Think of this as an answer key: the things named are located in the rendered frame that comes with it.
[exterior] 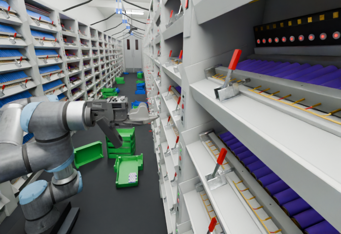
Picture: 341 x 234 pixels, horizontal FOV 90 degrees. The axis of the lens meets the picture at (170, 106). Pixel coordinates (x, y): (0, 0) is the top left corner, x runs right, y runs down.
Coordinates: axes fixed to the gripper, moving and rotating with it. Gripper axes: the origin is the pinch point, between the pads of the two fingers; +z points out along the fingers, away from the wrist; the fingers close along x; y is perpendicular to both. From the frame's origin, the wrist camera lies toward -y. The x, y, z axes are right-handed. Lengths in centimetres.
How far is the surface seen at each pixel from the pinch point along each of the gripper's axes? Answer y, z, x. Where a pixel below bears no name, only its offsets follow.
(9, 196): -90, -107, 69
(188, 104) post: 6.5, 9.8, -5.3
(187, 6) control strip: 33.2, 9.0, -1.6
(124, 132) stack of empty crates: -79, -28, 148
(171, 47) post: 23, 16, 65
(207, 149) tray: -4.8, 14.4, -12.3
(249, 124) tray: 13.0, 10.2, -33.7
